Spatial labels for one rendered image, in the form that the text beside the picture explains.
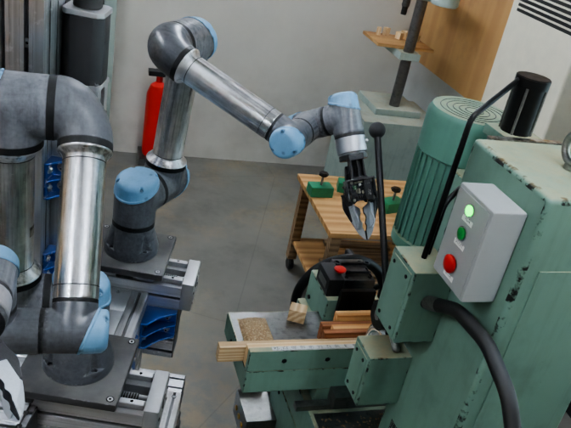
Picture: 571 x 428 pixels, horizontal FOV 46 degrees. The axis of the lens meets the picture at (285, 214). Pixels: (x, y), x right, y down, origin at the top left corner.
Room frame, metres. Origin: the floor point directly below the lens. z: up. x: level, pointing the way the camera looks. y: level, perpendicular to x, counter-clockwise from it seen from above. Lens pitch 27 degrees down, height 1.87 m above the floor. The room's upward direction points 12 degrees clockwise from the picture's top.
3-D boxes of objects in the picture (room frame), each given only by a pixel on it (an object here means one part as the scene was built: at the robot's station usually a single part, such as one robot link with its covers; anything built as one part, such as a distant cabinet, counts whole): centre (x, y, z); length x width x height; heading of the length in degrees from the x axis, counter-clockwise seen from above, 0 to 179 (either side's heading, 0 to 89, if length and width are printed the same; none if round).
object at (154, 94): (3.98, 0.92, 0.30); 0.19 x 0.18 x 0.60; 18
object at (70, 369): (1.14, 0.38, 0.87); 0.15 x 0.15 x 0.10
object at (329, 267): (1.45, -0.18, 0.99); 0.13 x 0.11 x 0.06; 111
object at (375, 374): (1.07, -0.24, 1.02); 0.09 x 0.07 x 0.12; 111
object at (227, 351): (1.26, -0.22, 0.92); 0.64 x 0.02 x 0.04; 111
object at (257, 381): (1.37, -0.21, 0.87); 0.61 x 0.30 x 0.06; 111
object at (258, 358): (1.24, -0.26, 0.93); 0.60 x 0.02 x 0.06; 111
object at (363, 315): (1.35, -0.24, 0.93); 0.16 x 0.02 x 0.06; 111
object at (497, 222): (0.95, -0.30, 1.40); 0.10 x 0.06 x 0.16; 21
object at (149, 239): (1.63, 0.41, 0.87); 0.15 x 0.15 x 0.10
